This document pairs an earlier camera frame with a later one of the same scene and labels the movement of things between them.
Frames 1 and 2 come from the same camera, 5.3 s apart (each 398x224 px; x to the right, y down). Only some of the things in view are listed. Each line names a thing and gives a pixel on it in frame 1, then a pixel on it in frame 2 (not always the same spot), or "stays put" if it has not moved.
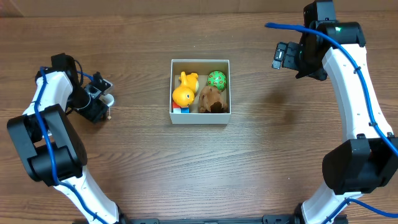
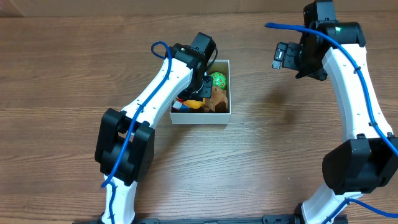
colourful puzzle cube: (177, 109) stays put
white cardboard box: (204, 67) stays put
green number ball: (217, 78) stays put
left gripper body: (94, 109) to (206, 89)
